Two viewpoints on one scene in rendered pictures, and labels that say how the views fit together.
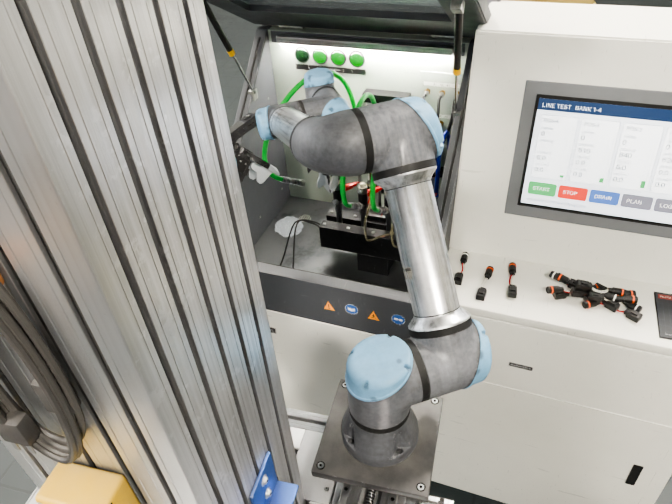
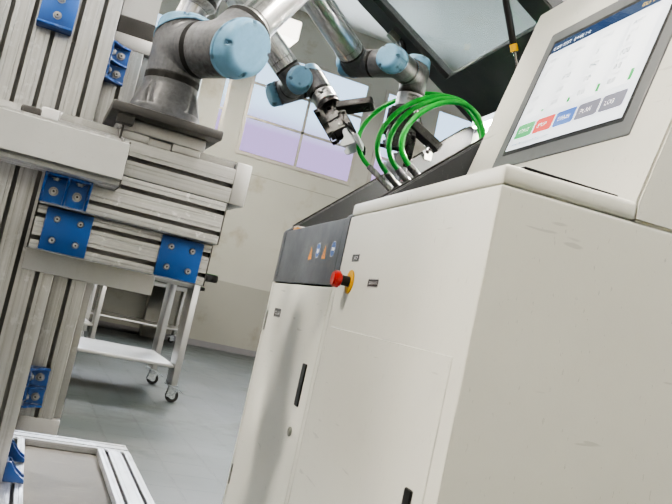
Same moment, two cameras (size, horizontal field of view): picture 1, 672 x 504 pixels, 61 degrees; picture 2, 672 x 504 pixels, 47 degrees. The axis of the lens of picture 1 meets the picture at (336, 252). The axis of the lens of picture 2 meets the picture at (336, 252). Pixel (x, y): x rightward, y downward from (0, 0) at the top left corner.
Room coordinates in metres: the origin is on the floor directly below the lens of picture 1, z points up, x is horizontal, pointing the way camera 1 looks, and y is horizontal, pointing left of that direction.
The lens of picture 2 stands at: (-0.05, -1.57, 0.71)
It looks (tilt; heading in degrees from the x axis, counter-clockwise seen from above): 5 degrees up; 51
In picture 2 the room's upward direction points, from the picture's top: 13 degrees clockwise
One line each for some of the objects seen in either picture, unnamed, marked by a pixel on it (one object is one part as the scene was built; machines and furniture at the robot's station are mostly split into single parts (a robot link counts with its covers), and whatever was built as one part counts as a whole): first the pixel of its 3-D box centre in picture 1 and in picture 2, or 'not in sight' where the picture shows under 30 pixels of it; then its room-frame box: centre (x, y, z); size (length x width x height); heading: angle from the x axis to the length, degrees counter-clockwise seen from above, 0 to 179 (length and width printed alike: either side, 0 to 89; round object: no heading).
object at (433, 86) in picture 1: (438, 123); not in sight; (1.58, -0.35, 1.20); 0.13 x 0.03 x 0.31; 67
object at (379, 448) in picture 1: (379, 417); (167, 101); (0.64, -0.06, 1.09); 0.15 x 0.15 x 0.10
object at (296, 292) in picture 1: (314, 296); (313, 255); (1.21, 0.08, 0.87); 0.62 x 0.04 x 0.16; 67
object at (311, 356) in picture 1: (322, 389); (272, 411); (1.20, 0.08, 0.44); 0.65 x 0.02 x 0.68; 67
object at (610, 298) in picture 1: (594, 292); not in sight; (1.00, -0.64, 1.01); 0.23 x 0.11 x 0.06; 67
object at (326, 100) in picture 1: (325, 111); (391, 63); (1.27, 0.00, 1.43); 0.11 x 0.11 x 0.08; 15
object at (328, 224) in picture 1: (376, 244); not in sight; (1.38, -0.13, 0.91); 0.34 x 0.10 x 0.15; 67
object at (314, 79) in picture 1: (320, 93); (414, 76); (1.37, 0.01, 1.43); 0.09 x 0.08 x 0.11; 15
